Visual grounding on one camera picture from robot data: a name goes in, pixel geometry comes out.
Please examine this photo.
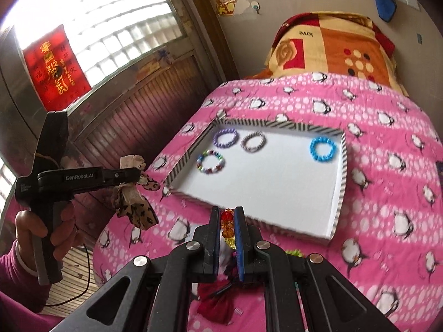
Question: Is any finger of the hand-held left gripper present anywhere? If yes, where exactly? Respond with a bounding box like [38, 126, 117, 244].
[104, 167, 142, 189]

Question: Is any pink penguin printed blanket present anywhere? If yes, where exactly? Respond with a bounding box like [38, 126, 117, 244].
[93, 72, 443, 332]

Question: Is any person's left forearm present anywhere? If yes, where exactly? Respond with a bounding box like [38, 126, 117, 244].
[0, 240, 52, 319]

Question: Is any dark red cloth pouch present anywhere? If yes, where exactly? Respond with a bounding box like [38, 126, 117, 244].
[197, 280, 239, 322]

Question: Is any leopard print scrunchie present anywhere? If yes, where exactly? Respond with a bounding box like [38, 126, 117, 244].
[116, 155, 160, 230]

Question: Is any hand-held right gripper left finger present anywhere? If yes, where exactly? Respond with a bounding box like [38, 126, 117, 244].
[50, 206, 222, 332]

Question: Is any wooden slatted door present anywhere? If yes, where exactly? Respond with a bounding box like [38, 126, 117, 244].
[66, 50, 236, 170]

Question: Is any red window poster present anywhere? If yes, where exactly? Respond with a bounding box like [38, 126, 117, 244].
[22, 24, 92, 109]

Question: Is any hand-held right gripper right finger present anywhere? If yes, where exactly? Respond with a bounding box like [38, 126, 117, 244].
[233, 206, 398, 332]

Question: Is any red orange beaded bracelet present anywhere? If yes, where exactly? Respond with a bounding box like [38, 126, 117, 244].
[220, 208, 238, 250]

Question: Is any frosted glass window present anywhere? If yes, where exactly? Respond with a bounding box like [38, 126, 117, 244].
[0, 0, 194, 92]

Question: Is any multicoloured beaded bracelet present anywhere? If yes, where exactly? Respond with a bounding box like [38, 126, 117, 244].
[196, 150, 225, 175]

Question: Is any person's left hand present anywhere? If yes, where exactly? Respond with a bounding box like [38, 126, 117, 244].
[14, 202, 84, 260]

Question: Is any purple beaded bracelet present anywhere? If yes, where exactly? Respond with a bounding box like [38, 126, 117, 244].
[213, 128, 240, 149]

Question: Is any gold red crown wall decoration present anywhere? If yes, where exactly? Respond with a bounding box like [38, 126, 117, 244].
[213, 0, 241, 17]

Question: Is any black cable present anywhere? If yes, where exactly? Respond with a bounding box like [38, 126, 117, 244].
[45, 245, 94, 307]

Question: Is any striped cardboard box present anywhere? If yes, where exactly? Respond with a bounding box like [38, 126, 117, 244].
[163, 118, 347, 246]

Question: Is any grey beaded bracelet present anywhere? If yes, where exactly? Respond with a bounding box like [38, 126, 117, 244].
[241, 132, 266, 153]

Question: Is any blue beaded bracelet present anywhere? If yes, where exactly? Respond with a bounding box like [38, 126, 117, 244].
[309, 136, 338, 162]

